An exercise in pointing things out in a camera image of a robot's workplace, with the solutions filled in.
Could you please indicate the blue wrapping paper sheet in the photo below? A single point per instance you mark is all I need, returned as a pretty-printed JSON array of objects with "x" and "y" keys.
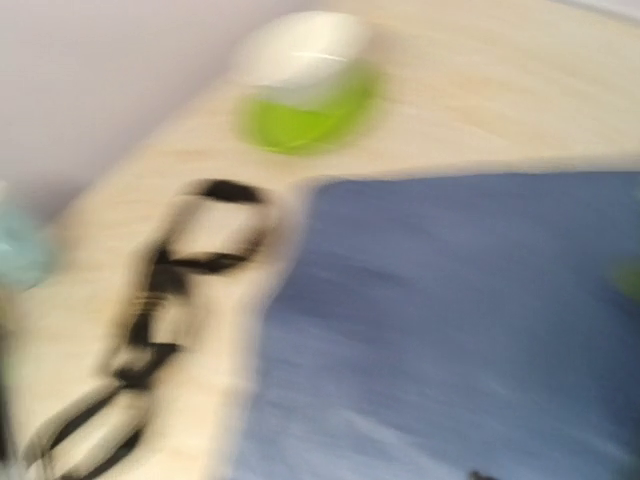
[{"x": 437, "y": 328}]

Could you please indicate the yellow fake flower stem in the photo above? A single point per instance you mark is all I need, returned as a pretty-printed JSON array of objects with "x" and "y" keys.
[{"x": 626, "y": 278}]

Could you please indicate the green plastic plate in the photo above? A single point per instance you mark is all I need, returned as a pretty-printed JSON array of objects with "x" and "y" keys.
[{"x": 287, "y": 130}]

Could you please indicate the white ceramic bowl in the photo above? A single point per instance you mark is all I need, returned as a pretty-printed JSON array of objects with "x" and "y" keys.
[{"x": 301, "y": 49}]

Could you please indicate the black printed ribbon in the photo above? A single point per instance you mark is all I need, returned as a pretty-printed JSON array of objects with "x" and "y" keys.
[{"x": 136, "y": 357}]

